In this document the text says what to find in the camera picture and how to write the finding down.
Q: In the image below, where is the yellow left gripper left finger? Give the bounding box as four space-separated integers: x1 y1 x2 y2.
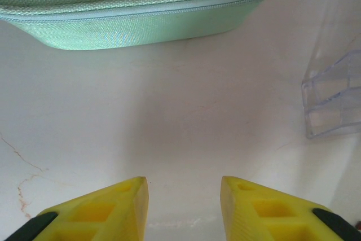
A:
5 176 149 241

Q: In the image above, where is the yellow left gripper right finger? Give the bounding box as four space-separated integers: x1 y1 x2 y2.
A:
221 176 361 241

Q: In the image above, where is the mint green zip case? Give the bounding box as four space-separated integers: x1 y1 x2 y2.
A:
0 0 293 52

